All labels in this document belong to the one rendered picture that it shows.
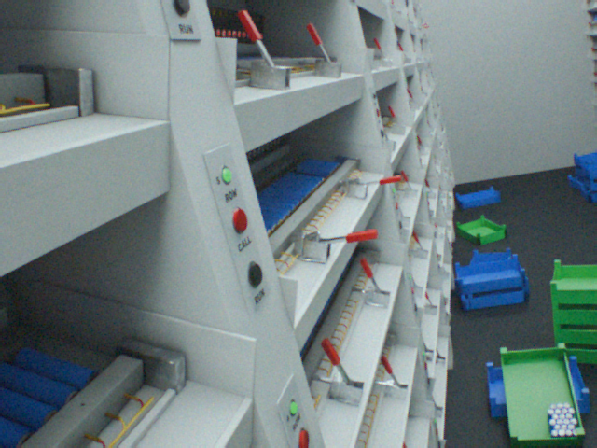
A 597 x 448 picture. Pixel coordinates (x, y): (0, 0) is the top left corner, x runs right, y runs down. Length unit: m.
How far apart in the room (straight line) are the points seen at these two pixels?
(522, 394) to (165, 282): 1.50
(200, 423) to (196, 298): 0.08
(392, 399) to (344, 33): 0.70
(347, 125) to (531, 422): 1.10
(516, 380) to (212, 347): 1.48
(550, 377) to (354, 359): 1.11
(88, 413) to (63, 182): 0.15
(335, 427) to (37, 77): 0.49
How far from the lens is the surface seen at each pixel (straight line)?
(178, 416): 0.36
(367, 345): 0.78
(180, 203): 0.32
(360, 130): 0.99
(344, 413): 0.65
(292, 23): 1.01
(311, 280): 0.53
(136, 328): 0.38
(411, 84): 2.38
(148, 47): 0.31
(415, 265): 1.54
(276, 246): 0.54
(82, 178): 0.25
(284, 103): 0.52
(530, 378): 1.77
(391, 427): 0.93
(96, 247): 0.38
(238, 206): 0.36
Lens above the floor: 1.13
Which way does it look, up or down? 14 degrees down
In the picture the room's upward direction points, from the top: 14 degrees counter-clockwise
